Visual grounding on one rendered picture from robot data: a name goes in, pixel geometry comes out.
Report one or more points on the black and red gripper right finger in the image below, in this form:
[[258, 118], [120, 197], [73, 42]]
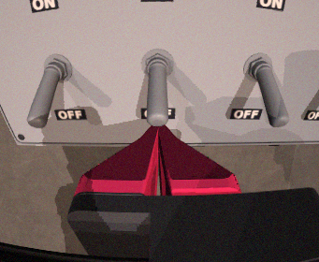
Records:
[[184, 171]]

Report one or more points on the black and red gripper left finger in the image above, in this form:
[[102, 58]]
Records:
[[134, 169]]

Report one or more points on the grey switch console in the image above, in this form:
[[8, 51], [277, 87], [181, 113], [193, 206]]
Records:
[[85, 65]]

